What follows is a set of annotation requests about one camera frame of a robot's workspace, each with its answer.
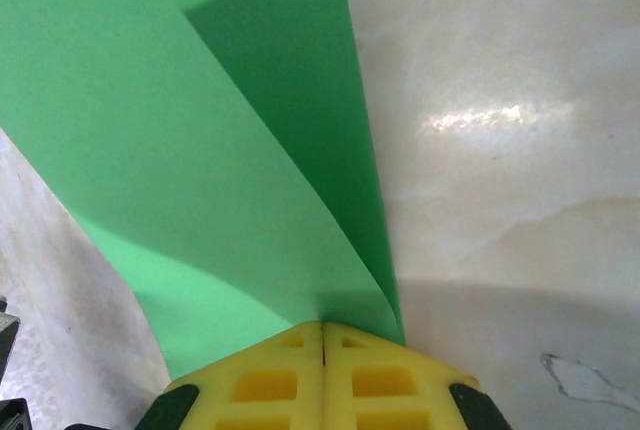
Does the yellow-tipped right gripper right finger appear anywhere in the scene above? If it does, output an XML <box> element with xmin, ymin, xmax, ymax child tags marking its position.
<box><xmin>323</xmin><ymin>322</ymin><xmax>514</xmax><ymax>430</ymax></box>

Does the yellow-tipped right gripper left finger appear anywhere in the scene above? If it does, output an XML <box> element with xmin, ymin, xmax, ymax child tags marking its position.
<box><xmin>134</xmin><ymin>322</ymin><xmax>325</xmax><ymax>430</ymax></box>

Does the green paper sheet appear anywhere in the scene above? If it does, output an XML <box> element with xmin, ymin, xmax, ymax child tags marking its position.
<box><xmin>0</xmin><ymin>0</ymin><xmax>405</xmax><ymax>386</ymax></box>

